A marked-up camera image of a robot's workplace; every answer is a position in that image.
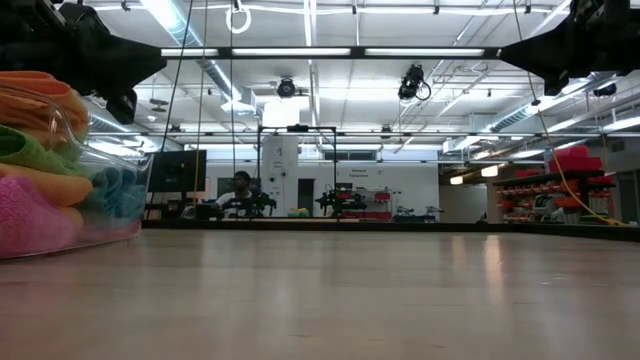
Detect orange microfiber towel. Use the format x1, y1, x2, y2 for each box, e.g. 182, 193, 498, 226
0, 160, 95, 231
0, 70, 91, 146

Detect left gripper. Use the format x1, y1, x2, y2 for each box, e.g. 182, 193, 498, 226
0, 0, 168, 99

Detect clear plastic bin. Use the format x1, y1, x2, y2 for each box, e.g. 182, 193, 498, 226
0, 82, 154, 261

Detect white panel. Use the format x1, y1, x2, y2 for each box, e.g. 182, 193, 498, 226
259, 134, 301, 216

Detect black hanging camera rig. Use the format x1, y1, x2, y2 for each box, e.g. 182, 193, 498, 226
398, 63, 432, 101

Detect blue microfiber towel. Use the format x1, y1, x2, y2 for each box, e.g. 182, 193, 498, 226
79, 166, 149, 220

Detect thin black hanging cable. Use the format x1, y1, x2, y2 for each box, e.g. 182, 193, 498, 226
159, 0, 195, 152

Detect black monitor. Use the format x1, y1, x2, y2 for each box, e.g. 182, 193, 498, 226
148, 149, 208, 194

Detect white rack with red bins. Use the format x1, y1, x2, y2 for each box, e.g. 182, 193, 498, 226
344, 187, 401, 221

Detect person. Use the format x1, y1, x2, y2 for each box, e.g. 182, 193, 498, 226
214, 170, 261, 219

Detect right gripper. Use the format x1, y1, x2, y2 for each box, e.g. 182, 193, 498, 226
499, 0, 640, 79

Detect yellow hanging cord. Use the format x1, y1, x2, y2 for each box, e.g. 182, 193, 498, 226
192, 0, 209, 206
512, 0, 626, 226

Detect white hanging ring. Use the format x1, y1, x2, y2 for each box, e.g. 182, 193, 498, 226
224, 4, 253, 35

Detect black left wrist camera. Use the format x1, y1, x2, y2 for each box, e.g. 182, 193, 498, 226
106, 88, 139, 126

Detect black round ceiling fixture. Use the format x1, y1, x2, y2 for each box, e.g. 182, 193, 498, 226
276, 77, 297, 99

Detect shelf with red bins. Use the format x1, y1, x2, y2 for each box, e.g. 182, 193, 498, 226
494, 182, 617, 225

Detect pink microfiber towel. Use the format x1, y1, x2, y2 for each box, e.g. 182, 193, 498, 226
79, 218, 144, 247
0, 174, 84, 259

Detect white equipment cabinet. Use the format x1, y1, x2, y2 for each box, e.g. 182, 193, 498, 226
299, 162, 440, 217

